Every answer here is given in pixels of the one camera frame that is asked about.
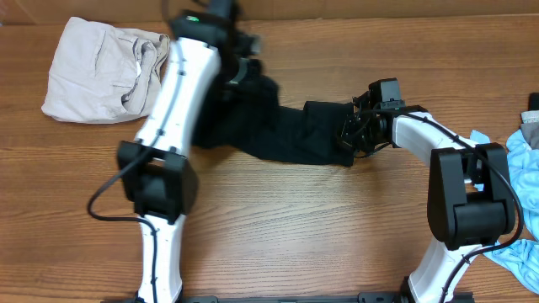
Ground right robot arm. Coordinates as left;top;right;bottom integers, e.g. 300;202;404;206
338;78;522;303

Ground black cloth at table edge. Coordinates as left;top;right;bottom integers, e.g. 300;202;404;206
528;93;539;111

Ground light blue crumpled garment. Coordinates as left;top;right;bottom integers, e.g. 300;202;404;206
484;130;539;293

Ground black t-shirt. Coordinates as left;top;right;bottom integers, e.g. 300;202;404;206
191;59;355;167

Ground beige folded shorts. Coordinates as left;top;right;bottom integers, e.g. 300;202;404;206
41;17;170;124

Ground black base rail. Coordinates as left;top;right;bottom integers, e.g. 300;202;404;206
100;290;476;303

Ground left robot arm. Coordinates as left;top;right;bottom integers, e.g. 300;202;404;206
117;1;260;302

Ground grey garment with white band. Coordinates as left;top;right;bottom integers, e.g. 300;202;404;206
520;110;539;150

